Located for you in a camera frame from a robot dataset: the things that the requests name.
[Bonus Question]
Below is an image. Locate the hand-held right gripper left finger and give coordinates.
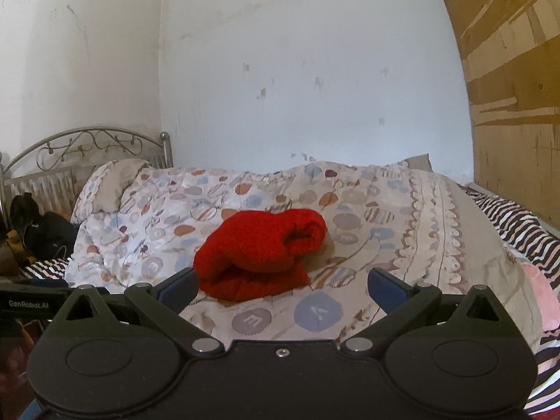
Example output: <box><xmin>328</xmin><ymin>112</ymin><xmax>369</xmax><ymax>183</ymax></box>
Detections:
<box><xmin>57</xmin><ymin>267</ymin><xmax>222</xmax><ymax>356</ymax></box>

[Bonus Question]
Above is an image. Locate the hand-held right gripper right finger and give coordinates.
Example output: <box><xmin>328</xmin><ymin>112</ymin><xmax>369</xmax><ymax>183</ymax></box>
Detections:
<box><xmin>340</xmin><ymin>268</ymin><xmax>508</xmax><ymax>356</ymax></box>

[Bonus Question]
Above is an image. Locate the red knitted sweater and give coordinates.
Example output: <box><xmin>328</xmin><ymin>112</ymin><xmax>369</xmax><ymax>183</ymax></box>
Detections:
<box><xmin>192</xmin><ymin>209</ymin><xmax>328</xmax><ymax>302</ymax></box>

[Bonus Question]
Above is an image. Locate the circle patterned quilt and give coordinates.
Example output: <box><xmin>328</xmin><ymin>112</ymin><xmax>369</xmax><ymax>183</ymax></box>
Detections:
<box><xmin>65</xmin><ymin>162</ymin><xmax>543</xmax><ymax>347</ymax></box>

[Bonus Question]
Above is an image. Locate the black clothing on bed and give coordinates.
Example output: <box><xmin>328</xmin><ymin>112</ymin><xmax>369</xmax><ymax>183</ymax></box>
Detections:
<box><xmin>9</xmin><ymin>193</ymin><xmax>79</xmax><ymax>261</ymax></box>

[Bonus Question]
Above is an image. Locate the patterned pillow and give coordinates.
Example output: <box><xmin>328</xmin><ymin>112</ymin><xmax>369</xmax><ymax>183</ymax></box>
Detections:
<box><xmin>70</xmin><ymin>160</ymin><xmax>152</xmax><ymax>225</ymax></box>

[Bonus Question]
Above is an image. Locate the beige pillow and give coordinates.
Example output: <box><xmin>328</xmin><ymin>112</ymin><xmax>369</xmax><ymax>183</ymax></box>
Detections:
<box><xmin>385</xmin><ymin>154</ymin><xmax>434</xmax><ymax>174</ymax></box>

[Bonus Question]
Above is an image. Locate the striped bed sheet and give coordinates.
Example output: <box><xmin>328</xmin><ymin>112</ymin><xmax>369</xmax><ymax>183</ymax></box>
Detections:
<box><xmin>20</xmin><ymin>184</ymin><xmax>560</xmax><ymax>416</ymax></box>

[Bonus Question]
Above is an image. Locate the pink cloth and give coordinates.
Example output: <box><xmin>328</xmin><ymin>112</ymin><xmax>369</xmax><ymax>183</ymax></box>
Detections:
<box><xmin>520</xmin><ymin>262</ymin><xmax>560</xmax><ymax>330</ymax></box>

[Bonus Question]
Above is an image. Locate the metal bed headboard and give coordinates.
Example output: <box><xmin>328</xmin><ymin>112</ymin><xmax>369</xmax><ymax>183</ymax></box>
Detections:
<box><xmin>0</xmin><ymin>127</ymin><xmax>173</xmax><ymax>228</ymax></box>

